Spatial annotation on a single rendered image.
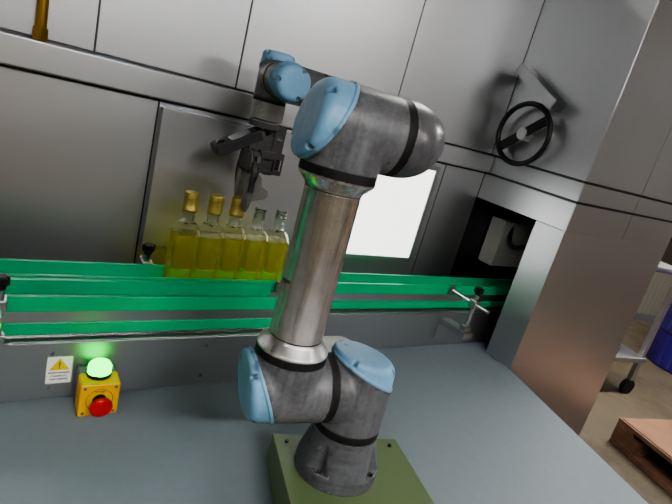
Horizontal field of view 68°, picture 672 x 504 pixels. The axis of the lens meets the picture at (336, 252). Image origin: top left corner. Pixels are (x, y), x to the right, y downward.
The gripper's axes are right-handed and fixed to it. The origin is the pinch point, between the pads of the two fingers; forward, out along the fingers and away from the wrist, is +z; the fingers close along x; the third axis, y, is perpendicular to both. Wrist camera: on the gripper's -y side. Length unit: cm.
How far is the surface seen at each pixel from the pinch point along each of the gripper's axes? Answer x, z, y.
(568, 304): -24, 16, 116
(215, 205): -1.7, 0.7, -6.5
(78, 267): 3.6, 19.3, -32.3
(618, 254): -24, -4, 134
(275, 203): 11.7, 1.9, 15.9
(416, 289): -5, 20, 62
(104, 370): -20.7, 30.1, -29.5
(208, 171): 12.0, -4.2, -4.4
